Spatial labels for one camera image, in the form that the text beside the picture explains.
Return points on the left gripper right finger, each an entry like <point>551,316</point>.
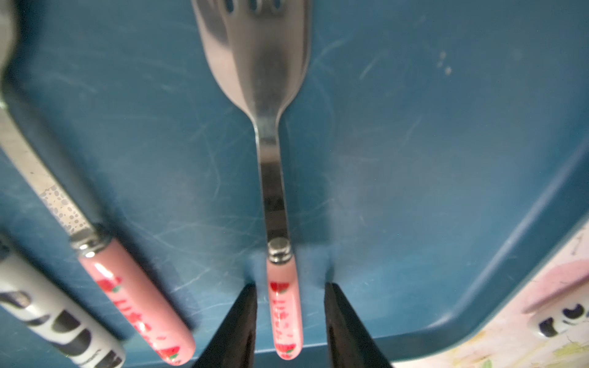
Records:
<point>349,343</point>

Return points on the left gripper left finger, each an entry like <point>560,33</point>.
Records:
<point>233,344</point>

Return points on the pink handled spoon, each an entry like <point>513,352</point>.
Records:
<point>101,254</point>

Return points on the cow pattern handled fork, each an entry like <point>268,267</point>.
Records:
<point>46,310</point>

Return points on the pink handled fork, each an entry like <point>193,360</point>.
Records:
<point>258,53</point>

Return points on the pink floral table mat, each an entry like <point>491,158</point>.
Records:
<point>511,339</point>

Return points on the teal plastic tray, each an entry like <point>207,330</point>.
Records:
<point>435,156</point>

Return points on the cow pattern handled spoon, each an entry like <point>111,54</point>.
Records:
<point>561,315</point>

